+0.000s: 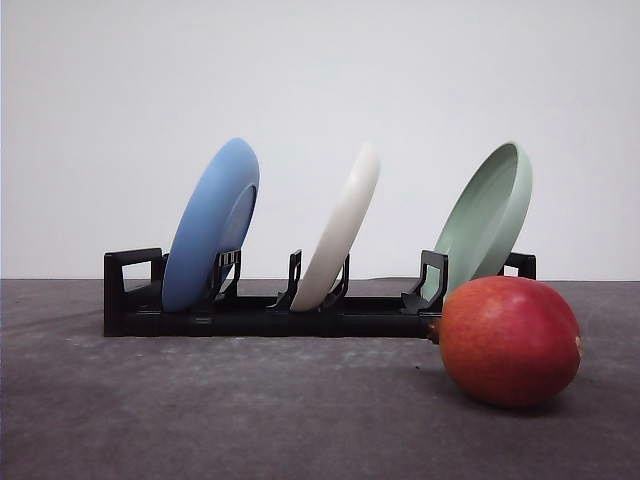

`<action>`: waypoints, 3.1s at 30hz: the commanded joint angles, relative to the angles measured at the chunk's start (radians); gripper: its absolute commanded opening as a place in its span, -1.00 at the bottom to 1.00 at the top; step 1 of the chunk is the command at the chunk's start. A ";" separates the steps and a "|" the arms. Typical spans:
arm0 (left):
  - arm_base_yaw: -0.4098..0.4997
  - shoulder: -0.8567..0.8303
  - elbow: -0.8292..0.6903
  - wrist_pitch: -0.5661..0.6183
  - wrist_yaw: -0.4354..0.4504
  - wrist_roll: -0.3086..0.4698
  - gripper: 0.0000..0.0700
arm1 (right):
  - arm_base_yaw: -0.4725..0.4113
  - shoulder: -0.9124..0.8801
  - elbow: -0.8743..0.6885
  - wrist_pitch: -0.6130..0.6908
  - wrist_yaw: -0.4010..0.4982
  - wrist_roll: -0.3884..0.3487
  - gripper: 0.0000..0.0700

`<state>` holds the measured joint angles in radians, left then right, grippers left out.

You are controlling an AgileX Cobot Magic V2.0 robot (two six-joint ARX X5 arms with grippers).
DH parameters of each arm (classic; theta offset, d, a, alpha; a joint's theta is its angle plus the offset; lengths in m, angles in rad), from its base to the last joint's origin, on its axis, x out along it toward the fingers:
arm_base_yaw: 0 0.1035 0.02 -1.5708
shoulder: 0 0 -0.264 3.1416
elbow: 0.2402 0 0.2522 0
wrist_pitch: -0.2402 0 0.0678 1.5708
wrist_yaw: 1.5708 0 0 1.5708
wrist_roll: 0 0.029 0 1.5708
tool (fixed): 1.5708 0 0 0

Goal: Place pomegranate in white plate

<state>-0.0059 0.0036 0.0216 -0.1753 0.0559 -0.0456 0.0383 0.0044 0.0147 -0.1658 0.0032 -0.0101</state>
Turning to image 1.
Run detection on red pomegranate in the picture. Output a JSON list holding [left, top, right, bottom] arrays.
[[429, 276, 583, 409]]

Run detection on green plate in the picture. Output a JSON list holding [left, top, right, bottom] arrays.
[[423, 142, 533, 301]]

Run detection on black dish rack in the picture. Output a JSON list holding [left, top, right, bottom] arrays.
[[103, 248, 537, 340]]

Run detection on white plate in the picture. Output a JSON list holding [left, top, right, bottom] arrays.
[[291, 142, 381, 312]]

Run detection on blue plate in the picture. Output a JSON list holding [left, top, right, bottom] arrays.
[[162, 138, 260, 313]]

